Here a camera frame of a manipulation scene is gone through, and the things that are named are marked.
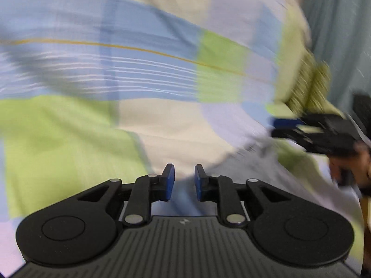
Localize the grey knit trousers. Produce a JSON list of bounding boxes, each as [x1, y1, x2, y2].
[[206, 139, 335, 210]]

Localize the person's right hand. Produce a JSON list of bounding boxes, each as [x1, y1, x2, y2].
[[329, 142, 370, 197]]

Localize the green striped cushion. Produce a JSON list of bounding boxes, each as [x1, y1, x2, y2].
[[306, 62, 331, 113], [286, 50, 316, 116]]

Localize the green sofa cover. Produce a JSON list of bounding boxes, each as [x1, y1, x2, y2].
[[268, 6, 364, 271]]

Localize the plaid patchwork bedsheet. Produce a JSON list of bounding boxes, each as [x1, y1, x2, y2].
[[1, 0, 310, 275]]

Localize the teal curtain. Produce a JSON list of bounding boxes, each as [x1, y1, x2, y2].
[[302, 0, 370, 111]]

